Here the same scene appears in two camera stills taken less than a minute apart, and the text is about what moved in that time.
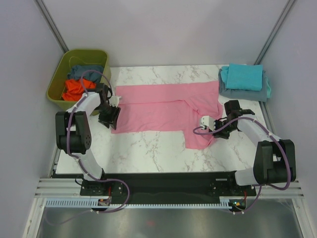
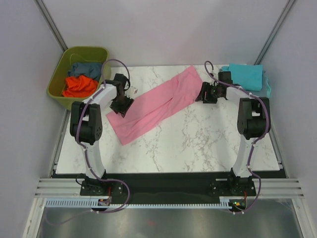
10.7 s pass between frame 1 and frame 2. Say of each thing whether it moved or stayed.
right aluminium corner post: stayed
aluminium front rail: stayed
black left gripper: moved
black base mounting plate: stayed
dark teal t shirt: stayed
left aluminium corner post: stayed
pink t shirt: moved
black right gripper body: moved
